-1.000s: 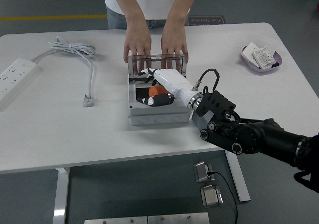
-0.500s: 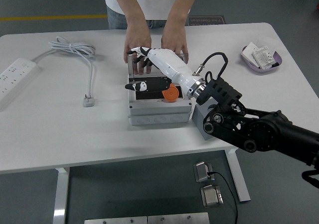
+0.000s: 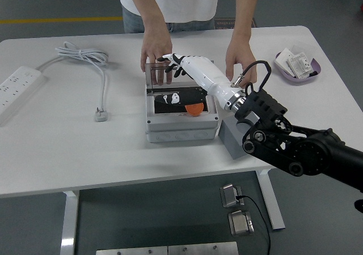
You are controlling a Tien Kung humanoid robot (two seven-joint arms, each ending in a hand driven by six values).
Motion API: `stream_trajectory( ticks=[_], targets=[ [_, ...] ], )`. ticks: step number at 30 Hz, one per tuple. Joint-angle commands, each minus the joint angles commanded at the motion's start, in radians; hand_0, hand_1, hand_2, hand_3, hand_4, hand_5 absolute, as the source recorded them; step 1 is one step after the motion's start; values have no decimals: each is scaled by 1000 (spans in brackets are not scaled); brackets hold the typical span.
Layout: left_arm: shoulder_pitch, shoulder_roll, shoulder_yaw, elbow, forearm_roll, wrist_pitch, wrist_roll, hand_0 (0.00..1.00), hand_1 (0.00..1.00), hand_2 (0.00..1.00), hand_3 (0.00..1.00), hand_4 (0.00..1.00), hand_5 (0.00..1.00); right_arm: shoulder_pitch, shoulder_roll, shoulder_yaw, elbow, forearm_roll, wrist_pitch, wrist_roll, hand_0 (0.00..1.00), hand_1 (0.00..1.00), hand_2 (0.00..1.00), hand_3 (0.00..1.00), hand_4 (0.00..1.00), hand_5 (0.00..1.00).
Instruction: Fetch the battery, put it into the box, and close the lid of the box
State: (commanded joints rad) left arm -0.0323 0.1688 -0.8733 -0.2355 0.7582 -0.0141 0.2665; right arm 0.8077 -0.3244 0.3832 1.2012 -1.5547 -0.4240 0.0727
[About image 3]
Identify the person's right hand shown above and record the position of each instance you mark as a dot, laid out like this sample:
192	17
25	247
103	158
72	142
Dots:
156	46

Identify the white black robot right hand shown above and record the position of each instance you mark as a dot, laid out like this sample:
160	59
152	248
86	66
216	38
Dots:
204	72

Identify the person's left hand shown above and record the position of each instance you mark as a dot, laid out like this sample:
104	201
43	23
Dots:
239	52

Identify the smoky transparent hinged box lid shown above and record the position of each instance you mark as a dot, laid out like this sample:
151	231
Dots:
150	73

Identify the orange cylindrical battery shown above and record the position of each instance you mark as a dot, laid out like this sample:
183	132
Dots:
194	110

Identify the person's left forearm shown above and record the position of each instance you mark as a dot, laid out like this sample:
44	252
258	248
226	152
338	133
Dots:
246	11

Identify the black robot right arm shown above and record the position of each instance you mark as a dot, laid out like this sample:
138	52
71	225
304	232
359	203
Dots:
312	150

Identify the person's right forearm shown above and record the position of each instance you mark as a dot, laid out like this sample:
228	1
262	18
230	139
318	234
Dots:
150	8

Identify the small white cardboard box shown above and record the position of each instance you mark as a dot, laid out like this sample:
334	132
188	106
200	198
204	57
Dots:
282	59

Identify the dark floor sign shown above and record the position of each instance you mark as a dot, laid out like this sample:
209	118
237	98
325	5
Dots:
224	23

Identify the person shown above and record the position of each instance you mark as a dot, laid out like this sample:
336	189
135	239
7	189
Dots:
175	3

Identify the grey cube holder block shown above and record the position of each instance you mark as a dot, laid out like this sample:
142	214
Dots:
229	141

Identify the purple plastic tray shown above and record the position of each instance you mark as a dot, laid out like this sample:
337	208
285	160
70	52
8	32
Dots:
316	68

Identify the white power strip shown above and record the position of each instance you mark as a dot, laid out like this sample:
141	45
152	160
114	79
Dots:
17	86

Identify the white table leg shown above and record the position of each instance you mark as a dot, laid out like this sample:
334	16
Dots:
270	201
69	224

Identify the metal floor plate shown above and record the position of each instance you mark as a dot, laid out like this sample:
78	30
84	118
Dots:
202	249
130	251

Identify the grey plastic enclosure box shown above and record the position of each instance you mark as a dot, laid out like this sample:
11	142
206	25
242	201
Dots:
181	124

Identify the packaged white wall socket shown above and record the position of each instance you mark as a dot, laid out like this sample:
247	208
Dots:
300	63

